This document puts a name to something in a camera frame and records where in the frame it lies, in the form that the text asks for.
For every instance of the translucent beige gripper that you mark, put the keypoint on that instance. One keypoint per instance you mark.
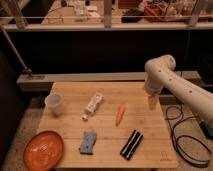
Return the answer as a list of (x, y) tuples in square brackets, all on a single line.
[(152, 102)]

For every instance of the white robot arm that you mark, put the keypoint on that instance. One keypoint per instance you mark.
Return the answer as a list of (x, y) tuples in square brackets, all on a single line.
[(160, 73)]

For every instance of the orange carrot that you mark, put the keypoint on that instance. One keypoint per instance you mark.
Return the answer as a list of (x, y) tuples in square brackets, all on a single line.
[(119, 114)]

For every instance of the black white striped block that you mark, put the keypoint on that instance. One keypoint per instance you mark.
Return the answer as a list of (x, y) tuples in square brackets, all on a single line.
[(130, 147)]

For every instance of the white tube with cap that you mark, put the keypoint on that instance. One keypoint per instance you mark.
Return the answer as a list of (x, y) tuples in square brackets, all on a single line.
[(92, 106)]

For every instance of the blue device on floor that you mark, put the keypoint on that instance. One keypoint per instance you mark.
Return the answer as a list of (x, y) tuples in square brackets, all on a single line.
[(207, 130)]

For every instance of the translucent plastic cup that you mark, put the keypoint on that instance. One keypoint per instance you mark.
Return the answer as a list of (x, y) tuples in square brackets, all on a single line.
[(54, 102)]

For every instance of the grey horizontal beam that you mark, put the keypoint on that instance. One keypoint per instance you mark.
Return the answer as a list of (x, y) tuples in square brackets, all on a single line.
[(43, 82)]

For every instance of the orange plate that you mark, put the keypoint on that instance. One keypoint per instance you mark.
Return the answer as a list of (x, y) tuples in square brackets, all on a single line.
[(43, 151)]

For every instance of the metal diagonal strut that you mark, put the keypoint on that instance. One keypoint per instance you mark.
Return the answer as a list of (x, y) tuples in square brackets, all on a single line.
[(26, 69)]

